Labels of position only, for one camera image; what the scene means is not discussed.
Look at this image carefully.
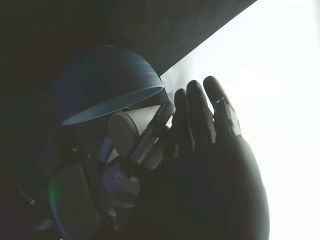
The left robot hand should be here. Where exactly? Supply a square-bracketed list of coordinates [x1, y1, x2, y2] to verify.
[48, 75, 271, 240]

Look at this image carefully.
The white paper cup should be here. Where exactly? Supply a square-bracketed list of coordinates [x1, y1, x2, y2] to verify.
[107, 104, 164, 141]

